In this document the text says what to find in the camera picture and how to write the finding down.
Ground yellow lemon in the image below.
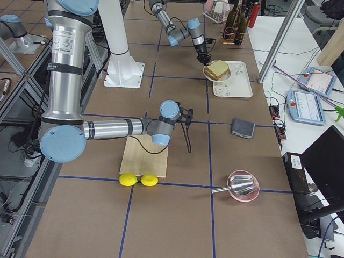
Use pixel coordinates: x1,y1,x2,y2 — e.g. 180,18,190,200
119,173,138,187
141,174,159,187

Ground teach pendant near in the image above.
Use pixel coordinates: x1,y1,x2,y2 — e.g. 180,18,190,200
286,90,326,126

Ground bread slice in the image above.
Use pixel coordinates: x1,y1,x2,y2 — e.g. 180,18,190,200
205,60,229,76
203,70,231,82

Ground white bear serving tray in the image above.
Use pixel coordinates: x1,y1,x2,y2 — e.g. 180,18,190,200
213,61,253,98

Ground black computer box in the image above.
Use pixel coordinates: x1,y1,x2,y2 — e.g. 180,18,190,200
282,152,312,195

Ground yellow lemon right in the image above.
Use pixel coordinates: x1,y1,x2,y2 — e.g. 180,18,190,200
141,174,159,187

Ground dark wine bottle left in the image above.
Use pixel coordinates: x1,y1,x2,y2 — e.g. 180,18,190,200
226,4,242,27

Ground black monitor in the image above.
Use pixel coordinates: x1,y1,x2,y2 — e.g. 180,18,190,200
301,125,343,204

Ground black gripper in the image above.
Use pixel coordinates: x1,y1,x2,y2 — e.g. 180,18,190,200
195,45,211,66
177,107,194,126

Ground dark wine bottle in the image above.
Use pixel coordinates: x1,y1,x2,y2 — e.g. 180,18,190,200
226,4,242,27
234,3,254,45

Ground pink bowl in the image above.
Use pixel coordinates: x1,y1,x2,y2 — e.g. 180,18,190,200
227,170,260,202

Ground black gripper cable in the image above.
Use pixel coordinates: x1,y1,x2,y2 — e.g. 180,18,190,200
131,119,192,155

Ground metal scoop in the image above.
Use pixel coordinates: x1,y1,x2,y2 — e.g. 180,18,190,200
211,175,257,196

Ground red cylinder can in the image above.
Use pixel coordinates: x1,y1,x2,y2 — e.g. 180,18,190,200
248,2,261,28

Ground dark wine bottle right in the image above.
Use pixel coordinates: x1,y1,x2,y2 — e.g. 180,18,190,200
234,3,254,45

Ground teach pendant far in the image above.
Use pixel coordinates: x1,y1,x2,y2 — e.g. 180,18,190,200
299,67,337,97

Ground folded grey cloth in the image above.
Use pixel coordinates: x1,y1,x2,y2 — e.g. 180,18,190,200
231,118,255,139

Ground aluminium frame post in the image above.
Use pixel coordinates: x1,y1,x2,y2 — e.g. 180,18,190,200
257,0,305,83

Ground teach pendant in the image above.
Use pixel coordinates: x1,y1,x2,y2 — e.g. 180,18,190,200
286,90,326,126
299,67,337,97

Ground wooden cutting board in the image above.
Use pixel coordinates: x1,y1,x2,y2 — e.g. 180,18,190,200
119,135,168,178

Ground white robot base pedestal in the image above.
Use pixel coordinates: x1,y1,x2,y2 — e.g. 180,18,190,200
98,0,145,88

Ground copper wire bottle rack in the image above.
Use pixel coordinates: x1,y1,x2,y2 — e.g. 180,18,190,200
222,22,246,45

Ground white round plate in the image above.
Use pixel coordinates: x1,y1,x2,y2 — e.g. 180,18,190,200
203,60,231,82

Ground yellow lemon left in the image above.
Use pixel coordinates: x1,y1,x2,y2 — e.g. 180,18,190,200
119,173,138,187

